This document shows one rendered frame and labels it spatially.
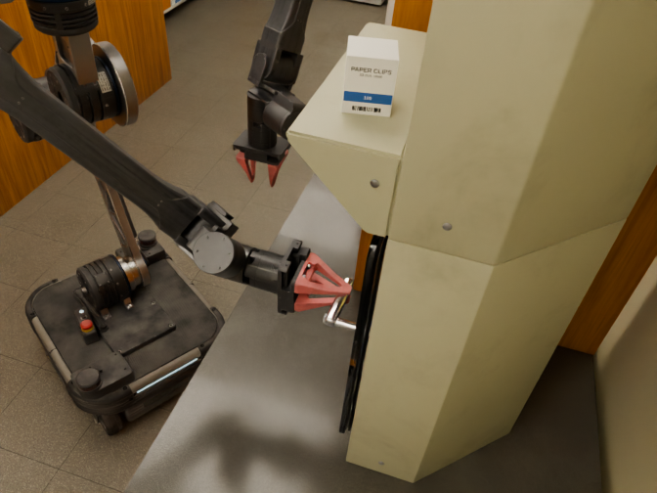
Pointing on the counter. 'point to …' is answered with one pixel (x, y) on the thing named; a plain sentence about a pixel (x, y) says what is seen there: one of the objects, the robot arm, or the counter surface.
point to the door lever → (339, 311)
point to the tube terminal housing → (501, 215)
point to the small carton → (370, 75)
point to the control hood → (362, 136)
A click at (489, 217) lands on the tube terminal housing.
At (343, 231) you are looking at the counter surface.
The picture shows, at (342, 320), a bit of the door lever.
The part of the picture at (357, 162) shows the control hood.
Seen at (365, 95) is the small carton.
